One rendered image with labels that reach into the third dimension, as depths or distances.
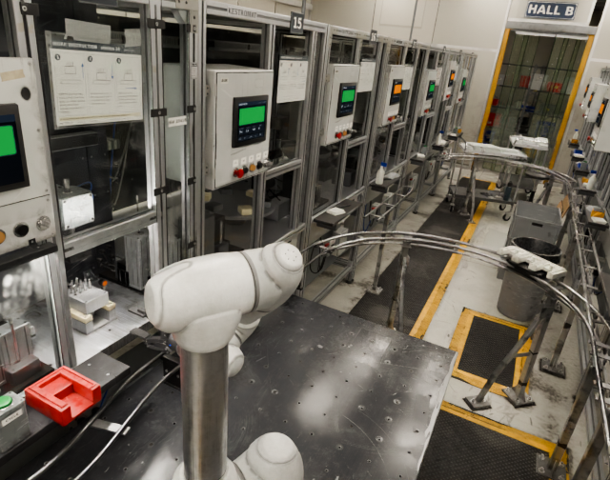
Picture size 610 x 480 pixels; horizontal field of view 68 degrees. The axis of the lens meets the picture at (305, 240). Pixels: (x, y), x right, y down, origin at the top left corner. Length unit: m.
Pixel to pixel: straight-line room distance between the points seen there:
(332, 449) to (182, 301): 0.98
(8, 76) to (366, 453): 1.49
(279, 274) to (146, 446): 0.95
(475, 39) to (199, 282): 8.70
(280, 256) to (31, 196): 0.71
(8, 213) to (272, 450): 0.89
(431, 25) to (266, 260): 8.73
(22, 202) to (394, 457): 1.36
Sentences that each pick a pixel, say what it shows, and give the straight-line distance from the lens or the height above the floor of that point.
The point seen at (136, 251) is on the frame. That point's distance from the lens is 1.93.
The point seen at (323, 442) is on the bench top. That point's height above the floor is 0.68.
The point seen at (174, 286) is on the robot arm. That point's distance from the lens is 0.86.
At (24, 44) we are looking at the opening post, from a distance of 1.32.
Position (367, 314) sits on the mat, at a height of 0.01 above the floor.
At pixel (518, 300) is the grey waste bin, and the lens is 4.09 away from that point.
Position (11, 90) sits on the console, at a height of 1.76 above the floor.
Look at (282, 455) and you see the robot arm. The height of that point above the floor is 0.95.
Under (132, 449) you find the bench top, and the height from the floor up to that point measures 0.68.
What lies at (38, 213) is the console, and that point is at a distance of 1.38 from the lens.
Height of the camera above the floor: 1.92
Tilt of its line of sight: 23 degrees down
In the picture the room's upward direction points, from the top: 6 degrees clockwise
